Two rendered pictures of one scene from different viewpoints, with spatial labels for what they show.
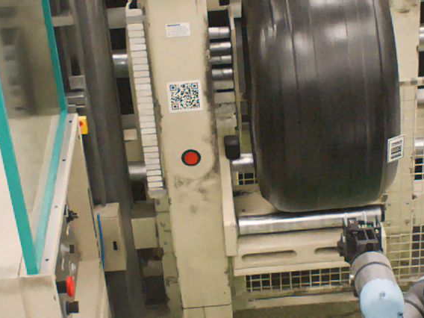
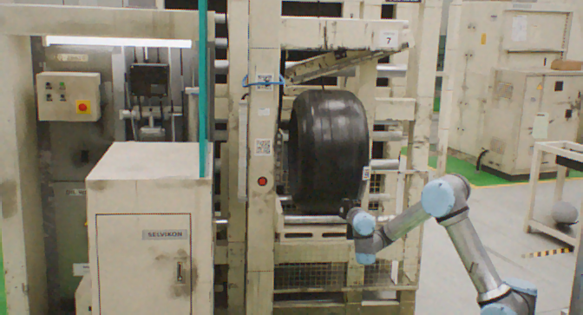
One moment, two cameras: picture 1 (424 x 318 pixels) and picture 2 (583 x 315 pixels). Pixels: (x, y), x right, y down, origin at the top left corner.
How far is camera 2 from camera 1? 0.79 m
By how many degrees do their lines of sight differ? 19
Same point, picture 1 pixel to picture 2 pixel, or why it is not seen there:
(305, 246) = (317, 231)
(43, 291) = (206, 187)
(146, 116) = (242, 156)
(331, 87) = (337, 138)
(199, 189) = (265, 200)
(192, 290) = (254, 260)
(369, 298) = (358, 218)
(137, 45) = (243, 118)
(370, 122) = (356, 156)
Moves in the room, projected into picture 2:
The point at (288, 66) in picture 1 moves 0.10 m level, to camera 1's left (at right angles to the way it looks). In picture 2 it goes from (317, 126) to (294, 126)
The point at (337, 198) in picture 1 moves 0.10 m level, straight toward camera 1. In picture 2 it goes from (336, 200) to (337, 207)
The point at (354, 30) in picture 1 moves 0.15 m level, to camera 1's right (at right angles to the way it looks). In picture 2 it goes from (349, 114) to (383, 114)
